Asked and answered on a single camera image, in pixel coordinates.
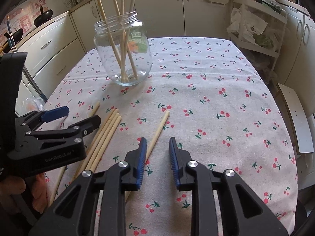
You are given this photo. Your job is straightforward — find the person's left hand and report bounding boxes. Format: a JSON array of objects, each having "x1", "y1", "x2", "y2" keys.
[{"x1": 1, "y1": 173, "x2": 47, "y2": 214}]

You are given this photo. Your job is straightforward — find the cherry print tablecloth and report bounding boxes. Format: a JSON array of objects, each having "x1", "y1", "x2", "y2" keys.
[{"x1": 42, "y1": 37, "x2": 297, "y2": 235}]

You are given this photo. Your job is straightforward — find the clear glass jar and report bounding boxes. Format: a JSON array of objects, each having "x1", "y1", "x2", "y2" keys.
[{"x1": 94, "y1": 11, "x2": 152, "y2": 87}]

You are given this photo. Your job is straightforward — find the black wok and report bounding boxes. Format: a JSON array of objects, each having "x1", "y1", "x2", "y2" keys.
[{"x1": 34, "y1": 6, "x2": 53, "y2": 27}]

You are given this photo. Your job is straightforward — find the small white stool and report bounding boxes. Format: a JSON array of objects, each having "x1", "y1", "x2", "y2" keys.
[{"x1": 277, "y1": 83, "x2": 314, "y2": 155}]

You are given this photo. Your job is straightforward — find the white rolling storage cart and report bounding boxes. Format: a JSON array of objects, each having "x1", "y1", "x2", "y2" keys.
[{"x1": 226, "y1": 0, "x2": 288, "y2": 82}]

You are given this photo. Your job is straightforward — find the mop handle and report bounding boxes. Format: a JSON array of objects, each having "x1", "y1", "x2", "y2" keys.
[{"x1": 6, "y1": 16, "x2": 47, "y2": 102}]

